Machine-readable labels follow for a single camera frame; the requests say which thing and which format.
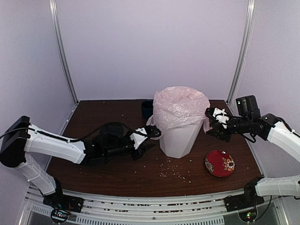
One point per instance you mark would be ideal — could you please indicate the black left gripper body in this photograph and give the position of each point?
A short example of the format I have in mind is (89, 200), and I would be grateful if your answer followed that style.
(114, 153)

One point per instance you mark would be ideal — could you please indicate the aluminium corner post left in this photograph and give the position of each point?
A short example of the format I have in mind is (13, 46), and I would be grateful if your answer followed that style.
(62, 54)

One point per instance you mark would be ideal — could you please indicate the aluminium corner post right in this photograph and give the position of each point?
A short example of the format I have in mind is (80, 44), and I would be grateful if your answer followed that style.
(246, 38)

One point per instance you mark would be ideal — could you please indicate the red floral plate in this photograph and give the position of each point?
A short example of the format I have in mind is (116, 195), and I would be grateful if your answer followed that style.
(219, 163)

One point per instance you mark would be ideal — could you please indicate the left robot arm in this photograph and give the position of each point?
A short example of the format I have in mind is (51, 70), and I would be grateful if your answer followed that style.
(23, 138)

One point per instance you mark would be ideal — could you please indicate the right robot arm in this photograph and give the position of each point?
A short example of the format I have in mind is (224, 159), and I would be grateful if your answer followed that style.
(274, 145)

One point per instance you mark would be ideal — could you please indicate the aluminium front rail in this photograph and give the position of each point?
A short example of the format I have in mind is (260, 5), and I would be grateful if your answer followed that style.
(208, 209)

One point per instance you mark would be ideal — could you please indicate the white faceted trash bin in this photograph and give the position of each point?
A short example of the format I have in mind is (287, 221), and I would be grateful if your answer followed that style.
(177, 142)

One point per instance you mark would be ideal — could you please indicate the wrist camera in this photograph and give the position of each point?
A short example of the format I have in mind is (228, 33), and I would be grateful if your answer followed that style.
(142, 134)
(217, 117)

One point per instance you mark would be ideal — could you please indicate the translucent pink plastic bag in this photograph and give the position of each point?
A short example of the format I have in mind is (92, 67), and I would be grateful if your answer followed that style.
(177, 106)

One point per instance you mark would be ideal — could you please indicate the aluminium corner post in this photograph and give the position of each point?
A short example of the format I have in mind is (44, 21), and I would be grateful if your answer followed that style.
(246, 38)
(62, 54)

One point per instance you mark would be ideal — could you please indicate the left base circuit board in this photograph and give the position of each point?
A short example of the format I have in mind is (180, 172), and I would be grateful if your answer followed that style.
(59, 216)

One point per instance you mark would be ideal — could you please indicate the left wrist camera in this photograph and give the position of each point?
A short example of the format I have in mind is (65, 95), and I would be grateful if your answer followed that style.
(142, 134)

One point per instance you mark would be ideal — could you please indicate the dark blue enamel mug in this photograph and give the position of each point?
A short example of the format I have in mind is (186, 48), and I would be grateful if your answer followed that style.
(147, 108)

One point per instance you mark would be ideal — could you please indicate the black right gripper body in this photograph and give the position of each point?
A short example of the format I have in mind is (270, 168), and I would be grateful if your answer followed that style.
(243, 127)

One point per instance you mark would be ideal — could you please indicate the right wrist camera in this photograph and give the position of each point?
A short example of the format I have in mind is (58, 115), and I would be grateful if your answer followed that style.
(217, 117)

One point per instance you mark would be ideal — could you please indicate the right base circuit board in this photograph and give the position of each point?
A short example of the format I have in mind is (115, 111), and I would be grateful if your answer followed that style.
(248, 215)

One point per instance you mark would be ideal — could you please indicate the base circuit board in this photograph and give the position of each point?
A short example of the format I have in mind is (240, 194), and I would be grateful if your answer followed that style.
(59, 216)
(248, 215)

